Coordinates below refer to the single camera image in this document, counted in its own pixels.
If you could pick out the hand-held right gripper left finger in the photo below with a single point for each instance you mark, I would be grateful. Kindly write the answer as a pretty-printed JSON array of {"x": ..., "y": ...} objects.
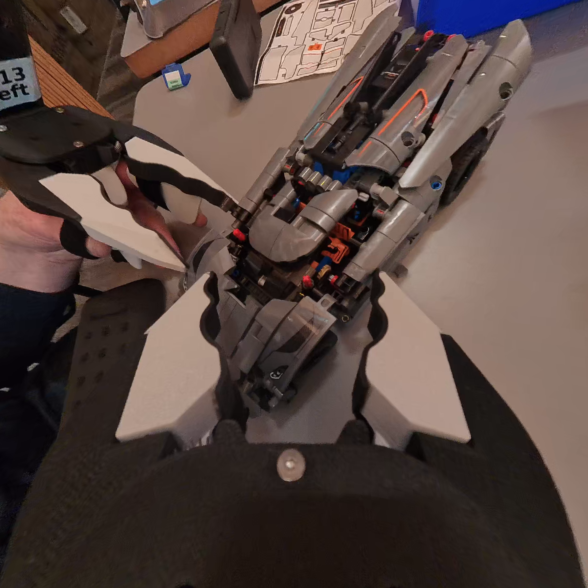
[{"x": 170, "y": 367}]

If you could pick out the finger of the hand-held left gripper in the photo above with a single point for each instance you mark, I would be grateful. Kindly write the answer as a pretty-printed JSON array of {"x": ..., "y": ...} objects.
[
  {"x": 101, "y": 211},
  {"x": 160, "y": 158}
]

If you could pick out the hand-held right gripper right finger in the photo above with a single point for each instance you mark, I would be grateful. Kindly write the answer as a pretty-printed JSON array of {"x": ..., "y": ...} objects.
[{"x": 413, "y": 367}]

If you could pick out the grey lego car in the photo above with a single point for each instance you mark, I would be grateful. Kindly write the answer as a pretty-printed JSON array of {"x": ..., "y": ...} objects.
[{"x": 312, "y": 229}]

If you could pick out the small black lego piece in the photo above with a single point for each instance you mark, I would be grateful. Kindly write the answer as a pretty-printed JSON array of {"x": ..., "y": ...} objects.
[{"x": 402, "y": 270}]

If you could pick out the person's left hand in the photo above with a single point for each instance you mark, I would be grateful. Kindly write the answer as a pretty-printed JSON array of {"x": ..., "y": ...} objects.
[{"x": 27, "y": 248}]

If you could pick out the black perforated chair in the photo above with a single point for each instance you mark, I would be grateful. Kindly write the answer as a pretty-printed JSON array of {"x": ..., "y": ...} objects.
[{"x": 105, "y": 330}]

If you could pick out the small blue white box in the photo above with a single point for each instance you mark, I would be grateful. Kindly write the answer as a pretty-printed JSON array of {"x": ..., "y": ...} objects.
[{"x": 175, "y": 76}]

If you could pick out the person's dark clothing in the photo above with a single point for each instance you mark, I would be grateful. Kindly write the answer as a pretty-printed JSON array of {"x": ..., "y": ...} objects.
[{"x": 32, "y": 330}]

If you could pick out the white sticker sheet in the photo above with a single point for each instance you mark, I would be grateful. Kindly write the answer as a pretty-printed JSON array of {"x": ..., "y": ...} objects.
[{"x": 312, "y": 41}]

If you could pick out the blue plastic bin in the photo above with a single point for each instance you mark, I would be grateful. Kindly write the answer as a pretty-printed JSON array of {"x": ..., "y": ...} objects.
[{"x": 482, "y": 16}]

